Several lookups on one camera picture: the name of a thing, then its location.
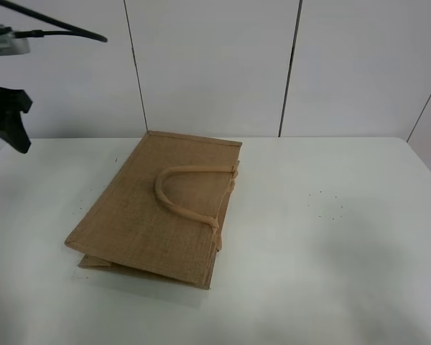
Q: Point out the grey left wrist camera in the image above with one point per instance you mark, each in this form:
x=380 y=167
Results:
x=10 y=45

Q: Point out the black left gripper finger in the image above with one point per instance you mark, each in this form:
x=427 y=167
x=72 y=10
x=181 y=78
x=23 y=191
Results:
x=14 y=103

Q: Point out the brown linen tote bag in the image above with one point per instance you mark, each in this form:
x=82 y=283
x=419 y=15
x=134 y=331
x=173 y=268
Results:
x=163 y=212

